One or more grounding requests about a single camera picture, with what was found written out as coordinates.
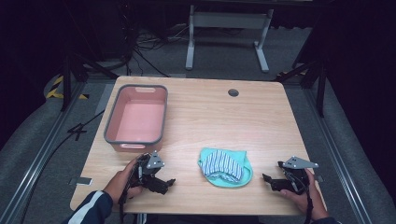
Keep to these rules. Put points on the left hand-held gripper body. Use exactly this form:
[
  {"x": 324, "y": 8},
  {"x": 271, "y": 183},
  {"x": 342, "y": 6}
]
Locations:
[{"x": 148, "y": 174}]

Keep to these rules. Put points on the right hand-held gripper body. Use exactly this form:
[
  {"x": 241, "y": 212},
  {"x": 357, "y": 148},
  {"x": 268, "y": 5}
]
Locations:
[{"x": 294, "y": 179}]

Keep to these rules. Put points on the teal and striped cloth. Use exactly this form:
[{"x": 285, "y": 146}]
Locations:
[{"x": 222, "y": 165}]

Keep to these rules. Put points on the pink basin with grey rim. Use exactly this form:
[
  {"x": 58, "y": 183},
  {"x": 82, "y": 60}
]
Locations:
[{"x": 140, "y": 121}]

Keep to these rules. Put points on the person's right hand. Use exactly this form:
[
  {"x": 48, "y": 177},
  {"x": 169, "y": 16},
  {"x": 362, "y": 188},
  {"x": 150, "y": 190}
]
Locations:
[{"x": 303, "y": 200}]

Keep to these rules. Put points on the person's left hand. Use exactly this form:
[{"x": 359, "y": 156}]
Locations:
[{"x": 120, "y": 183}]

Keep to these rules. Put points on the black tape cross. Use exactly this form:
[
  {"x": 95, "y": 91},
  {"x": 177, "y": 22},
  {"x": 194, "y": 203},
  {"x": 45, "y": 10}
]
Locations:
[{"x": 77, "y": 131}]

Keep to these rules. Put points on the black tripod stand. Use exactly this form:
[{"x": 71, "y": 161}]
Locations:
[
  {"x": 314, "y": 73},
  {"x": 79, "y": 70}
]

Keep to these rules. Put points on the yellow and black floor tape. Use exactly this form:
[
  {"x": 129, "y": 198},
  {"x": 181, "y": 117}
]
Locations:
[{"x": 56, "y": 90}]

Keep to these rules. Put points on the silver table bracket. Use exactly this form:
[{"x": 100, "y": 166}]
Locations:
[
  {"x": 81, "y": 181},
  {"x": 318, "y": 178}
]

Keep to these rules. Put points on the aluminium floor rail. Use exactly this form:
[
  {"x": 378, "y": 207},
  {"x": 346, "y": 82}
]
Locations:
[
  {"x": 339, "y": 155},
  {"x": 37, "y": 161}
]

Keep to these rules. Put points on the grey metal stand frame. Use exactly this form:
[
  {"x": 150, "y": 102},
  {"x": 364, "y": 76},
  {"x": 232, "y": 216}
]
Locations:
[{"x": 229, "y": 20}]

